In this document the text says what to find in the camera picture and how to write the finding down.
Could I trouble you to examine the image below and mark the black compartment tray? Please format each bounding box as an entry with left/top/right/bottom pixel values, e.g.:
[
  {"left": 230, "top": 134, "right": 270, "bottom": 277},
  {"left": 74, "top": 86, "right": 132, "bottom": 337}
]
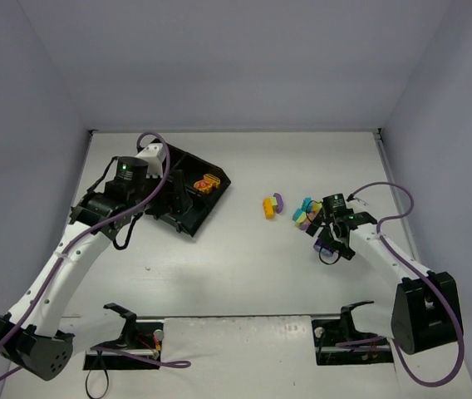
[{"left": 145, "top": 145, "right": 231, "bottom": 237}]

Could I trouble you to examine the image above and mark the purple cable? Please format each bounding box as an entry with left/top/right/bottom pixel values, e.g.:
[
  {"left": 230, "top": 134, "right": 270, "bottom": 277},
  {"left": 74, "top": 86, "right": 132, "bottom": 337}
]
[
  {"left": 335, "top": 181, "right": 465, "bottom": 387},
  {"left": 0, "top": 131, "right": 191, "bottom": 390}
]

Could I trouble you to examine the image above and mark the purple flower lego block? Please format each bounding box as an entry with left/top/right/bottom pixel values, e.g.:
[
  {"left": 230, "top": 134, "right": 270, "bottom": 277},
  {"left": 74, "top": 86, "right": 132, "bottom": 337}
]
[{"left": 313, "top": 238, "right": 335, "bottom": 257}]

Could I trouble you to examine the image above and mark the orange and lime lego stack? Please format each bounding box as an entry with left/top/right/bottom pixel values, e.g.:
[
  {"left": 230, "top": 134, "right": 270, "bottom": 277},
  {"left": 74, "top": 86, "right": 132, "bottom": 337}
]
[{"left": 263, "top": 197, "right": 278, "bottom": 219}]

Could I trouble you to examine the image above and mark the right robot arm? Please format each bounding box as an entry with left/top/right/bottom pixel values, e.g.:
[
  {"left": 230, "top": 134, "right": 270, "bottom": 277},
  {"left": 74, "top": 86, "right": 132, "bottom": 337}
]
[{"left": 305, "top": 194, "right": 463, "bottom": 355}]

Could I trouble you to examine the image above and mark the mixed lego cluster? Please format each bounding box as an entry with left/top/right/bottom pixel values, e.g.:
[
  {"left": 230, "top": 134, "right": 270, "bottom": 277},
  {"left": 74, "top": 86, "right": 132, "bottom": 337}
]
[{"left": 292, "top": 200, "right": 322, "bottom": 231}]

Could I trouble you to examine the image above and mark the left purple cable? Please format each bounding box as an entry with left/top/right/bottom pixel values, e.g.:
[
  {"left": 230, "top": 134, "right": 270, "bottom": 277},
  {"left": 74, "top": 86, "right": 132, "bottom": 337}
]
[{"left": 0, "top": 131, "right": 191, "bottom": 390}]

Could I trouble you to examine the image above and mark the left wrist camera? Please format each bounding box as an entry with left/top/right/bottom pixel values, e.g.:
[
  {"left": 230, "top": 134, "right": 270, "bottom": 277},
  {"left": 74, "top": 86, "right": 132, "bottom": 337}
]
[{"left": 136, "top": 143, "right": 166, "bottom": 178}]

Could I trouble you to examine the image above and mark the purple arch lego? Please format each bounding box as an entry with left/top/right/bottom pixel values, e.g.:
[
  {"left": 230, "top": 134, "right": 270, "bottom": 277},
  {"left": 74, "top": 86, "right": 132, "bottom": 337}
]
[{"left": 272, "top": 193, "right": 284, "bottom": 214}]

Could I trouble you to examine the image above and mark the orange rounded lego block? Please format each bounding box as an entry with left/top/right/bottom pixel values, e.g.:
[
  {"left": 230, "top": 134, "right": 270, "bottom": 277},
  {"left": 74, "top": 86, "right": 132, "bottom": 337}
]
[{"left": 193, "top": 174, "right": 221, "bottom": 195}]

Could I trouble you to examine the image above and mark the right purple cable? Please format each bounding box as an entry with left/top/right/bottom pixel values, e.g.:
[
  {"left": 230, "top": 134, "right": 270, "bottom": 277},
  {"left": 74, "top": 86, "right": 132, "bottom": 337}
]
[{"left": 335, "top": 181, "right": 465, "bottom": 387}]

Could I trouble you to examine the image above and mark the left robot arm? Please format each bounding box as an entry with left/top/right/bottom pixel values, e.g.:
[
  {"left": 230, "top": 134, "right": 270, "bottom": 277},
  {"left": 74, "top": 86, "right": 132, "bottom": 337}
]
[{"left": 0, "top": 152, "right": 175, "bottom": 381}]

